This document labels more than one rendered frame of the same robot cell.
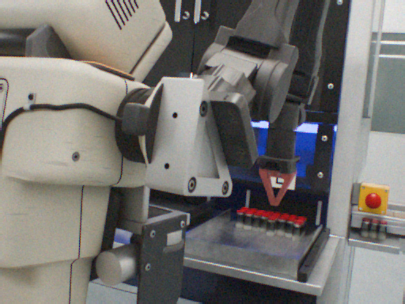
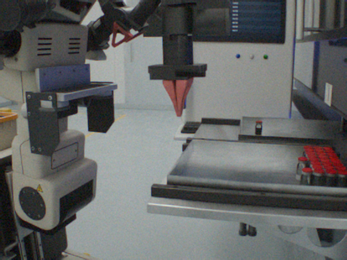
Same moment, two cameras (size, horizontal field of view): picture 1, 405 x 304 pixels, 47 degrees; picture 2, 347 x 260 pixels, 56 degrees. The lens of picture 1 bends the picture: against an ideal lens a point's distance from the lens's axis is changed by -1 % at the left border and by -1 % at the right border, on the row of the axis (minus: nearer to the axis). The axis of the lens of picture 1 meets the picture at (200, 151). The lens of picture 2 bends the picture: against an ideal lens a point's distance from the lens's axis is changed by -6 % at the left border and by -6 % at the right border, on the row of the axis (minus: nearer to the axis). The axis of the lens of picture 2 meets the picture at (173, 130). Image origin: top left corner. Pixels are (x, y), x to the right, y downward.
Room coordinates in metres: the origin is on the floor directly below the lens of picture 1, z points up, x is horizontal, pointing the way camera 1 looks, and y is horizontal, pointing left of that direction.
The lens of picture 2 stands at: (0.82, -0.80, 1.15)
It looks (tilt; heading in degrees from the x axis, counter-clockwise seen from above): 14 degrees down; 82
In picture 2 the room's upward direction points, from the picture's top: straight up
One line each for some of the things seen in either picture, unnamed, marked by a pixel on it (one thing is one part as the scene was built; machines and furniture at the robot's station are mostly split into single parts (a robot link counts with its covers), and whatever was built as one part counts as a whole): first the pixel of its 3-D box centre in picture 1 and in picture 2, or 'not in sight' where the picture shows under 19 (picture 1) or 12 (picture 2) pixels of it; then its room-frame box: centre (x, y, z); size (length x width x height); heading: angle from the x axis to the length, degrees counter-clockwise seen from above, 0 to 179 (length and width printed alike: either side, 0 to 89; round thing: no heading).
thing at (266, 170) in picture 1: (278, 181); (184, 92); (0.94, -0.16, 1.06); 0.07 x 0.07 x 0.09; 68
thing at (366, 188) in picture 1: (373, 197); not in sight; (1.23, -0.47, 1.00); 0.08 x 0.07 x 0.07; 159
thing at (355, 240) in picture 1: (373, 240); not in sight; (1.26, -0.50, 0.87); 0.14 x 0.13 x 0.02; 159
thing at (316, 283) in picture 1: (198, 230); (274, 156); (1.20, -0.01, 0.87); 0.70 x 0.48 x 0.02; 69
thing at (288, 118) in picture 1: (284, 116); (180, 21); (0.93, -0.16, 1.19); 0.07 x 0.06 x 0.07; 159
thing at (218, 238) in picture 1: (257, 237); (259, 167); (1.10, -0.15, 0.90); 0.34 x 0.26 x 0.04; 158
